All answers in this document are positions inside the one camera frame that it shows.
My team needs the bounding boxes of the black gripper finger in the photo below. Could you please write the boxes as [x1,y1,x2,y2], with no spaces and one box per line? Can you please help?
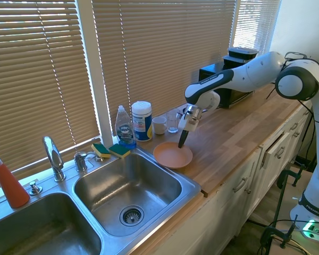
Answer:
[177,129,190,149]

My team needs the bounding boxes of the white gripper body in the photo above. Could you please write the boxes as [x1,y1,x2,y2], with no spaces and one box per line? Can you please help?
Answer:
[178,110,200,132]

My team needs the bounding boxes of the white ceramic mug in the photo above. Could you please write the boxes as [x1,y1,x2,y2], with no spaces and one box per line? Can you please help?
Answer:
[152,116,168,135]

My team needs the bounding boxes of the stainless steel double sink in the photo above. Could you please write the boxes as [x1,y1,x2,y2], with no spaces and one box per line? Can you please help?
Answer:
[0,144,203,255]

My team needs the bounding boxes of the sink drain strainer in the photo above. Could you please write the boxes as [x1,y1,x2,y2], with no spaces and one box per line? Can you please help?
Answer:
[119,205,145,227]

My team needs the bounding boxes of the chrome sink knob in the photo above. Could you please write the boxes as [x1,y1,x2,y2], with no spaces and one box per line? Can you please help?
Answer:
[29,180,43,196]

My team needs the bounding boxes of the clear drinking glass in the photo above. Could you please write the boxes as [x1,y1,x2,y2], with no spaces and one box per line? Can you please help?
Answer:
[166,109,182,134]

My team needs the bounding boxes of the orange plastic plate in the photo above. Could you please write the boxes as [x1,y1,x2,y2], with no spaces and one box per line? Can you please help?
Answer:
[153,141,194,170]

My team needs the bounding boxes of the disinfecting wipes canister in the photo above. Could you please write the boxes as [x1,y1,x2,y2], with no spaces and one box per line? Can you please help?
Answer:
[131,100,153,142]

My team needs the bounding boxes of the black toaster oven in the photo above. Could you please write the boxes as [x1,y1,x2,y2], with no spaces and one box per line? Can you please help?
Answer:
[198,63,256,109]

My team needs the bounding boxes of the clear dish soap bottle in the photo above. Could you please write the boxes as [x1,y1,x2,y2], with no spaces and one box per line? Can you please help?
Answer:
[114,105,137,150]

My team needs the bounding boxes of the yellow green sponge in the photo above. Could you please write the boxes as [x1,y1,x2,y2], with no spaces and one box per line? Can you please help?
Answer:
[108,143,132,159]
[91,143,112,159]

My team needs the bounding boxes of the black plastic food container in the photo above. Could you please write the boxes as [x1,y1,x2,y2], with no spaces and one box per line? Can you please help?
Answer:
[228,47,259,61]
[222,55,249,71]

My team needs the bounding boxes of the white kitchen cabinets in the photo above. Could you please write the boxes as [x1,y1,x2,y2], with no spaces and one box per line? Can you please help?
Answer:
[130,102,313,255]

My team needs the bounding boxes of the chrome soap dispenser pump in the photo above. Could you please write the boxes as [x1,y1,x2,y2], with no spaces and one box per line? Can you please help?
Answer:
[73,151,104,173]

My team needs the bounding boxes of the black C-clamp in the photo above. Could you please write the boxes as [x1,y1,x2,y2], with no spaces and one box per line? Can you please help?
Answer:
[277,164,307,190]
[259,214,299,250]

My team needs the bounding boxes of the narrow tan window blind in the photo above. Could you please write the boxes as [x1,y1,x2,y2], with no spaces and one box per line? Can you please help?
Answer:
[233,0,281,54]

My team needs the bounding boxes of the chrome kitchen faucet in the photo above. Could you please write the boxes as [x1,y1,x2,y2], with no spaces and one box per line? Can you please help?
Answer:
[41,135,67,183]

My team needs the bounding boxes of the orange spray bottle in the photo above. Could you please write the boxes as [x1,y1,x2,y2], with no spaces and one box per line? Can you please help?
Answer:
[0,150,31,209]

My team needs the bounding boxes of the white window frame post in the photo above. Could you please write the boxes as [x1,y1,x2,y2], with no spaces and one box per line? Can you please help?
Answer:
[76,0,115,146]

